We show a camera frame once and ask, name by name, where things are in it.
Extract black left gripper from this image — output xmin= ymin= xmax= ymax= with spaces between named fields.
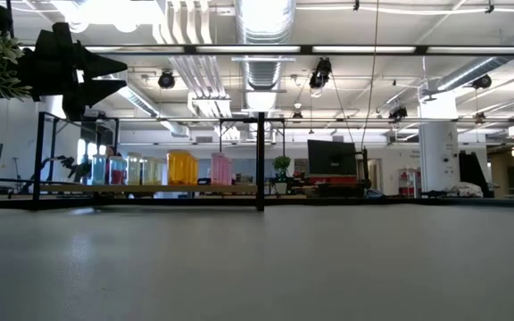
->
xmin=15 ymin=21 xmax=129 ymax=109

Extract white cylinder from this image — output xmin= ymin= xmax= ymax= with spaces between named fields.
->
xmin=91 ymin=153 xmax=108 ymax=186

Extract small plant in white pot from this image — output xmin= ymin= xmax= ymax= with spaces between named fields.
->
xmin=272 ymin=154 xmax=292 ymax=196

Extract black overhead light bar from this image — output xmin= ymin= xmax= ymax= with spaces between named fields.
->
xmin=20 ymin=43 xmax=514 ymax=57

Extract black desk monitor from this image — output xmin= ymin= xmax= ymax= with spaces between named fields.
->
xmin=306 ymin=138 xmax=359 ymax=185

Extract white round column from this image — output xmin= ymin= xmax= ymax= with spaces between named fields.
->
xmin=419 ymin=84 xmax=460 ymax=193

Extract white bag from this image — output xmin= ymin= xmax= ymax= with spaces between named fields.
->
xmin=444 ymin=181 xmax=484 ymax=198

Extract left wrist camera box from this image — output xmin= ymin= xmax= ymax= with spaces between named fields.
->
xmin=62 ymin=93 xmax=87 ymax=122

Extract silver ventilation duct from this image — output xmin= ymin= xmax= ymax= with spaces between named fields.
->
xmin=234 ymin=0 xmax=297 ymax=115
xmin=435 ymin=20 xmax=514 ymax=93

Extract black aluminium table frame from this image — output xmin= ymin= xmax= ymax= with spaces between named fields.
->
xmin=0 ymin=176 xmax=514 ymax=211

